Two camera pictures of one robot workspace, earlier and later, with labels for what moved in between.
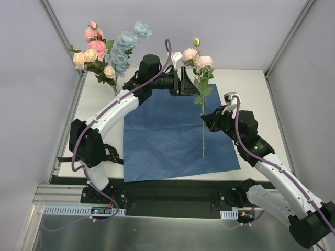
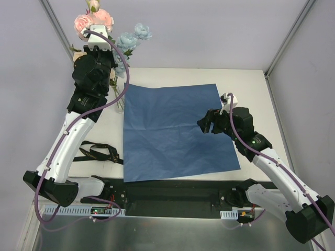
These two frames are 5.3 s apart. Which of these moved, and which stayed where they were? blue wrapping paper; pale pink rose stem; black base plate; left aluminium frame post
Moved: pale pink rose stem
Stayed: left aluminium frame post; black base plate; blue wrapping paper
